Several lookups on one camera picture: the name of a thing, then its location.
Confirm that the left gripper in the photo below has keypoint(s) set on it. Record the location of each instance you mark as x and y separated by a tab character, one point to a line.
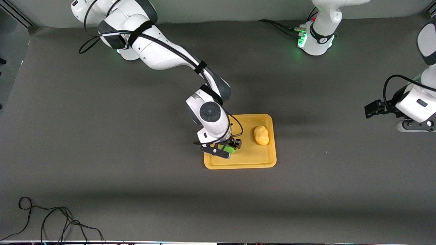
388	107

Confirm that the yellow plastic tray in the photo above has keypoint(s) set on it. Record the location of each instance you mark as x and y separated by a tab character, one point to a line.
248	158

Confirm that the green apple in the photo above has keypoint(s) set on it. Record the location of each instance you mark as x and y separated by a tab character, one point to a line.
227	149

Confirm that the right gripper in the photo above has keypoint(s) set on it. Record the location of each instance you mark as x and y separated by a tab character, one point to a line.
233	141

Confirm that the aluminium frame profile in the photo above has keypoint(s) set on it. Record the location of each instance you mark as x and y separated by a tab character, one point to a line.
17	13
432	13

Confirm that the black object at table edge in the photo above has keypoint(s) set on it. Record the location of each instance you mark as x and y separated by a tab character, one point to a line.
2	62

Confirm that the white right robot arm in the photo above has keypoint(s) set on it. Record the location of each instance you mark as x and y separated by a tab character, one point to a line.
153	47

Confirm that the yellow potato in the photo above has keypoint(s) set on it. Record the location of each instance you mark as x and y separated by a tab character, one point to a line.
261	135

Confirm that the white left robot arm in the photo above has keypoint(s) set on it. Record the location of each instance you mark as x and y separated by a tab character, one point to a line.
320	20

